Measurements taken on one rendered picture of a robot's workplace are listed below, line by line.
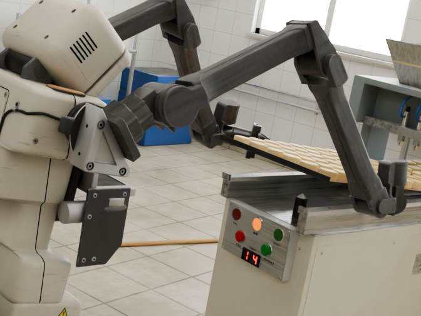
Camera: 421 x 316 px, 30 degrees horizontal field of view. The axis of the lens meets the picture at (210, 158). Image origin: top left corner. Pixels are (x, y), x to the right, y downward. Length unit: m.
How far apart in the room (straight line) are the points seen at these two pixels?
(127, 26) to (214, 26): 5.22
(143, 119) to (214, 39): 5.71
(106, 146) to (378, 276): 1.09
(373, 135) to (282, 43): 1.32
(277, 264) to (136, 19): 0.71
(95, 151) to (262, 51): 0.40
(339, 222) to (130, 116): 0.83
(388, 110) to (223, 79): 1.35
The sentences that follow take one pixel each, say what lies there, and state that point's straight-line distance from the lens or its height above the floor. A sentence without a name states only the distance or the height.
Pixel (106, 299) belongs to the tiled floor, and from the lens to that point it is 3.46.
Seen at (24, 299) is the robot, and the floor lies 0.76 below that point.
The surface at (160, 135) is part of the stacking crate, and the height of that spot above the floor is 0.09.
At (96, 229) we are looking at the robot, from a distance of 1.54.
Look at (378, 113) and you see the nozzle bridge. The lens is 2.78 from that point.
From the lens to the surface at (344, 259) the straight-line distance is 2.08.
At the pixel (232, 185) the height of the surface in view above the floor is 0.88.
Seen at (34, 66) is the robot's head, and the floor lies 1.20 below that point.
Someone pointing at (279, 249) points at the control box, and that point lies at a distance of 1.99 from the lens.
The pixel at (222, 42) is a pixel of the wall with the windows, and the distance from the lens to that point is 7.01.
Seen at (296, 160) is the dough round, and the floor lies 1.00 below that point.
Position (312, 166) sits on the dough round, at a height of 1.00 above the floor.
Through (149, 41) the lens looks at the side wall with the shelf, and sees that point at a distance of 7.35.
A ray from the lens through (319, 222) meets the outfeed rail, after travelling 1.96.
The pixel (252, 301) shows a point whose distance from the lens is 2.13.
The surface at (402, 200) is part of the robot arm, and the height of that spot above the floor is 0.98.
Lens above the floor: 1.39
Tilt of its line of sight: 12 degrees down
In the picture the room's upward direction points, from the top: 10 degrees clockwise
